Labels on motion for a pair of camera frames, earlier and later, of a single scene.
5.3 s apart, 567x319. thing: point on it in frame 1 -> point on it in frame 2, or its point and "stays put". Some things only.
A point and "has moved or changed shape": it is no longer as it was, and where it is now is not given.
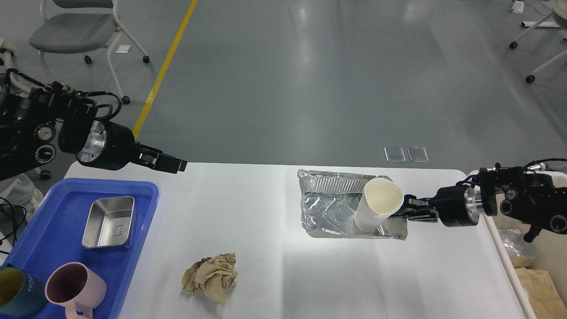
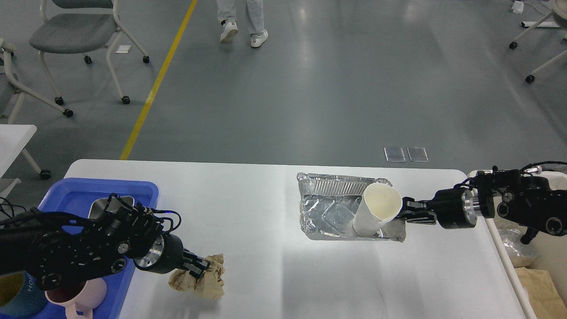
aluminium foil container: (330, 201) stays put
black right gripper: (457, 206) stays put
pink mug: (74, 286) stays put
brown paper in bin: (544, 296) stays put
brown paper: (214, 276) has moved or changed shape
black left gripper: (110, 146) -> (167, 254)
